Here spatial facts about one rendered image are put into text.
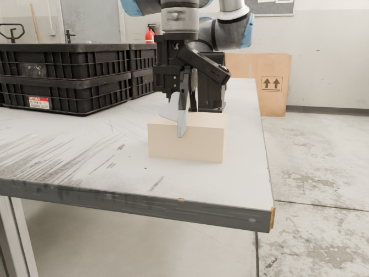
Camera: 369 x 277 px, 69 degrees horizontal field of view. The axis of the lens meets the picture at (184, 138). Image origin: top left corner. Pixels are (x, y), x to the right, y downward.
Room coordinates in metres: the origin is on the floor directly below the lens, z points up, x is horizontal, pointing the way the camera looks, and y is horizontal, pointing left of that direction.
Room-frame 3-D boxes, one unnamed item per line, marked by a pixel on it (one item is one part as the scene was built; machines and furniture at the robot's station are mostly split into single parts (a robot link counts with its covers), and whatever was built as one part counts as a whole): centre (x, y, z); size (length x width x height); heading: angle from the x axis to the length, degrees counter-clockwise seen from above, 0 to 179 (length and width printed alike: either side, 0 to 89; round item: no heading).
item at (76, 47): (1.06, 0.45, 0.92); 0.40 x 0.30 x 0.02; 68
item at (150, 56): (1.34, 0.34, 0.87); 0.40 x 0.30 x 0.11; 68
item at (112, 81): (1.06, 0.45, 0.76); 0.40 x 0.30 x 0.12; 68
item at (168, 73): (0.59, 0.02, 0.89); 0.09 x 0.08 x 0.12; 77
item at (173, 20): (0.58, 0.01, 0.97); 0.08 x 0.08 x 0.05
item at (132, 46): (1.34, 0.34, 0.92); 0.40 x 0.30 x 0.02; 68
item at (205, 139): (0.58, -0.01, 0.74); 0.16 x 0.12 x 0.07; 77
